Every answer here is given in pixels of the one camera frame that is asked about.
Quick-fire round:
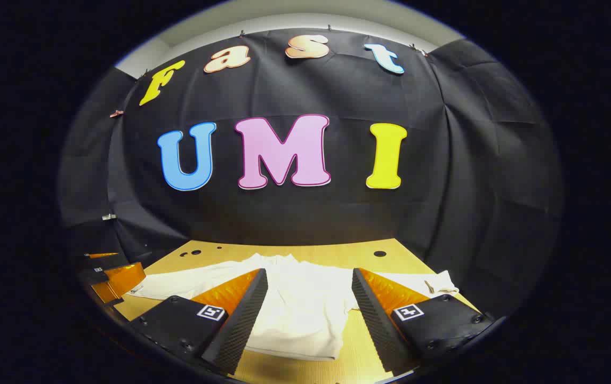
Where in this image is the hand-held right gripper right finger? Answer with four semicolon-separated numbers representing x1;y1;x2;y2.
351;268;495;374

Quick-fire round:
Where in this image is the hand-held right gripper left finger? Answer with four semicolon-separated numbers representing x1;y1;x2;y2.
128;268;269;375

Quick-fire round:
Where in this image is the white garment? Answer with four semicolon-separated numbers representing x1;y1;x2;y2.
128;253;461;361

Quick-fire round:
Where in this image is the black backdrop cloth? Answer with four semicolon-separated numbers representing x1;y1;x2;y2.
58;27;565;321

